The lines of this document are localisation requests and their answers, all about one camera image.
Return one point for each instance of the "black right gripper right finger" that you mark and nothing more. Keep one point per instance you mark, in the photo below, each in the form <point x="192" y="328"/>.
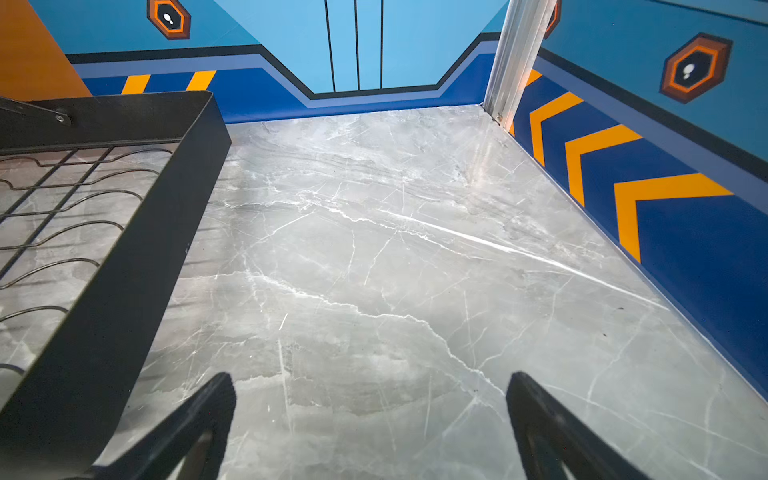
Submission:
<point x="553" y="443"/>

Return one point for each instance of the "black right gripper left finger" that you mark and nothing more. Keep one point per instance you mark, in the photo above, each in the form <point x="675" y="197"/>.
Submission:
<point x="188" y="444"/>

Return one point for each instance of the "aluminium corner post right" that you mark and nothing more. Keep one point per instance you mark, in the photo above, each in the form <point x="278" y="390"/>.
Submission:
<point x="521" y="37"/>

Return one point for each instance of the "black wire dish rack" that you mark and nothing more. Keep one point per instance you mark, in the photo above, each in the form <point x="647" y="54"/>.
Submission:
<point x="68" y="404"/>

